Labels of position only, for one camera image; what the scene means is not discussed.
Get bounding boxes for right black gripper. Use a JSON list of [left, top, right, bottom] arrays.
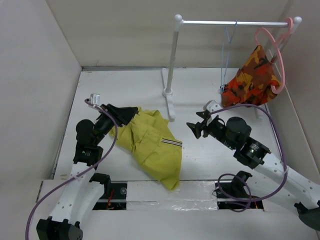
[[185, 111, 236, 151]]

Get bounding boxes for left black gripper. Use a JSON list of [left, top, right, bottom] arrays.
[[93, 104, 137, 145]]

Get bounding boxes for yellow trousers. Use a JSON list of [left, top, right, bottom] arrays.
[[109, 107, 183, 191]]

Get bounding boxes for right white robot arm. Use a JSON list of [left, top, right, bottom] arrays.
[[187, 110, 320, 231]]

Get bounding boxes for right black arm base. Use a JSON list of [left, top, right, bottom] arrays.
[[211, 170, 264, 213]]

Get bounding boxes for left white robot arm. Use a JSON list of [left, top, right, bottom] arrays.
[[36, 104, 139, 240]]

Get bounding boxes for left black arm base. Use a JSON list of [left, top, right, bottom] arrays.
[[90, 173, 128, 211]]

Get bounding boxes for pink plastic hanger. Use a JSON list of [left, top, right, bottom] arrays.
[[254, 17, 294, 94]]

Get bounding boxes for white clothes rack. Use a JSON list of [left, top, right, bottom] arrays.
[[161, 14, 302, 121]]

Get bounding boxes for orange camouflage shorts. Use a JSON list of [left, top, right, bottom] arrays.
[[221, 45, 281, 108]]

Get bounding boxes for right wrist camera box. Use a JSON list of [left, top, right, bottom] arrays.
[[203, 100, 222, 116]]

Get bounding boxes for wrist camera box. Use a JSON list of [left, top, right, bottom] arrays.
[[203, 100, 222, 116], [89, 93, 101, 105]]

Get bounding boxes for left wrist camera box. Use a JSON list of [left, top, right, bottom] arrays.
[[89, 93, 101, 105]]

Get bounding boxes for light blue wire hanger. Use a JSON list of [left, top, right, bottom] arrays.
[[219, 20, 238, 94]]

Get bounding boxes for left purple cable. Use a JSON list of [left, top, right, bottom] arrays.
[[25, 98, 119, 240]]

